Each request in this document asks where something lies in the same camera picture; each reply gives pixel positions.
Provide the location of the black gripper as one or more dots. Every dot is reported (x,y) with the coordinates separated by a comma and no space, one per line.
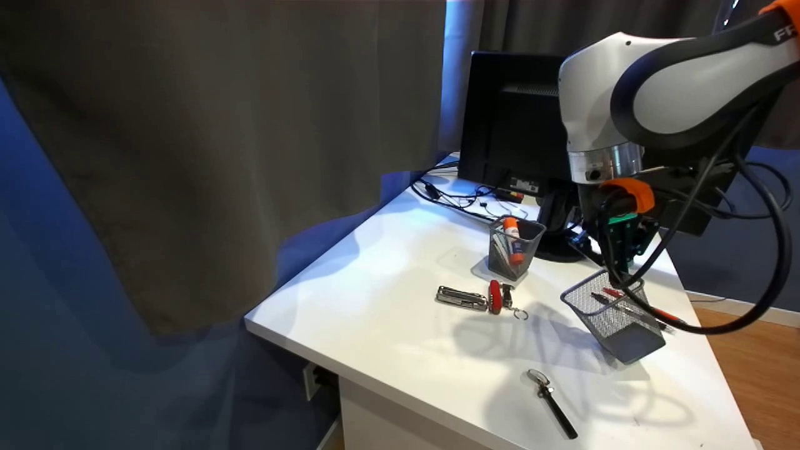
(618,215)

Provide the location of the grey mesh bin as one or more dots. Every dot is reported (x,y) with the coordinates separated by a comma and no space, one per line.
(618,334)

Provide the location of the black pen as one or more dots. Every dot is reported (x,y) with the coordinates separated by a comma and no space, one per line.
(628,311)

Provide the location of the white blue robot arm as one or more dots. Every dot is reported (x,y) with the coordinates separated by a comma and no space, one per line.
(658,123)

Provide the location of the black monitor stand base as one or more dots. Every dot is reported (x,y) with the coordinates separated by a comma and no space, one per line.
(562,246)

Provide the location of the mesh pen cup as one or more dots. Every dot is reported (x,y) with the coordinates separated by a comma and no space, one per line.
(499,253)

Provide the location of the orange capped glue stick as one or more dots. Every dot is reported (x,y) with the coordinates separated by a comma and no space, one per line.
(510,233)

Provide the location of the red pocket knife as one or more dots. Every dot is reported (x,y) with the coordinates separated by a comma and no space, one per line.
(499,296)

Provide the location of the black computer monitor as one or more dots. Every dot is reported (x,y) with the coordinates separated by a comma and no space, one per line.
(510,131)

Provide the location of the grey curtain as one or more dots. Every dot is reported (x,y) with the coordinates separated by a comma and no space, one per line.
(199,135)

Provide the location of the black handled magnifier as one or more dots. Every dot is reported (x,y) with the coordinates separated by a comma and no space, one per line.
(548,399)

